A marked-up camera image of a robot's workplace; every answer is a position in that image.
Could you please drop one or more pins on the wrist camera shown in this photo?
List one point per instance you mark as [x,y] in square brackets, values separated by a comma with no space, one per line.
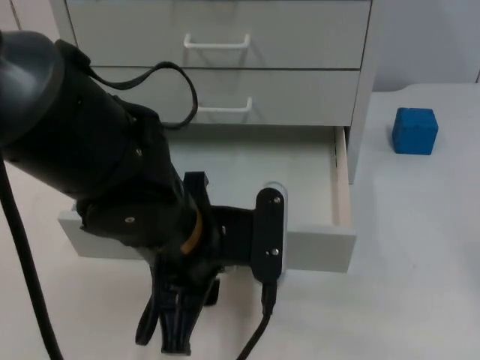
[270,232]

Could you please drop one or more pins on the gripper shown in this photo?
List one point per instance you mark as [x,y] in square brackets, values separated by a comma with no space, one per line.
[232,236]

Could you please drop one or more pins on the blue cube block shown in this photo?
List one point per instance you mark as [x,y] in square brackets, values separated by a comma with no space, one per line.
[414,131]

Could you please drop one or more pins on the grey drawer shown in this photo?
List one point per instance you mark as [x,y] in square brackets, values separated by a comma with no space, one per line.
[318,247]

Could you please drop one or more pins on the grey chest of drawers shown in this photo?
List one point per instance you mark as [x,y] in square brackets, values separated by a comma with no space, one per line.
[300,37]

